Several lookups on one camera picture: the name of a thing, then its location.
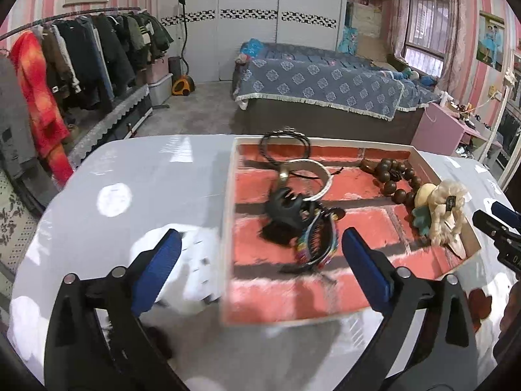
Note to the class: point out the black claw hair clip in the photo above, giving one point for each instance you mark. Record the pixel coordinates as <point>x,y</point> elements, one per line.
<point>288,215</point>

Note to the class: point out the clothes rack with garments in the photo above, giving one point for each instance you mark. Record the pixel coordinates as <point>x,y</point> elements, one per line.
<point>87,79</point>

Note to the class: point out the grey polar bear tablecloth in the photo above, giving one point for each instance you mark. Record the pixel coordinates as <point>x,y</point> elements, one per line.
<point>235,326</point>

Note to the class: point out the pink bedside cabinet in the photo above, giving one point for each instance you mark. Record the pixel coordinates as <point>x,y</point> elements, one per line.
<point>440,132</point>

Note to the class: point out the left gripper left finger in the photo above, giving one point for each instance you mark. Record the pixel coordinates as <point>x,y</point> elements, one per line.
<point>95,340</point>

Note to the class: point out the window with pink curtains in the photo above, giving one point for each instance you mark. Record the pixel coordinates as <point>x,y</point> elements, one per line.
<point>431,36</point>

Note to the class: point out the standing mirror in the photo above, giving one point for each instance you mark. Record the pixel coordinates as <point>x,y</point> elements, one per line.
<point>501,151</point>

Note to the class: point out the white sliding wardrobe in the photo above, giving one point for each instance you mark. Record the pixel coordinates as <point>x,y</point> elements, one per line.
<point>217,28</point>

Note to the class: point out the wall poster of couple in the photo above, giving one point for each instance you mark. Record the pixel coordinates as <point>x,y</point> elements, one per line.
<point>491,40</point>

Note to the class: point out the cream fluffy scrunchie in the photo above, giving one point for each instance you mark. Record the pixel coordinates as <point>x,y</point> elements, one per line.
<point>446,205</point>

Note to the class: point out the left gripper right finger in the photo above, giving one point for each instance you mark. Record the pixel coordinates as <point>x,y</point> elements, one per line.
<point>444,356</point>

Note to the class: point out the garment steamer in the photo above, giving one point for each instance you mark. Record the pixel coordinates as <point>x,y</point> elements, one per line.
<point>182,82</point>

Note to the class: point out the bed with blue cover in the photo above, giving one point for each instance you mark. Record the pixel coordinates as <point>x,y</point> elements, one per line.
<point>326,94</point>

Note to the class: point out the red brick-pattern jewelry tray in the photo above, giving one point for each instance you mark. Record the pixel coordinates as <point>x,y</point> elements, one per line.
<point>325,236</point>

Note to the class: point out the white strap wristwatch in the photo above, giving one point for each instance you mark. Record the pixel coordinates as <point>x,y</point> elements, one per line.
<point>307,169</point>

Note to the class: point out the cream flower hair clip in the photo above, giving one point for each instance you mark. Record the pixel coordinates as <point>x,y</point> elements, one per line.
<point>422,219</point>

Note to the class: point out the orange fabric bow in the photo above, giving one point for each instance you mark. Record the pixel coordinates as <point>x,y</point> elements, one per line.
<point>480,306</point>

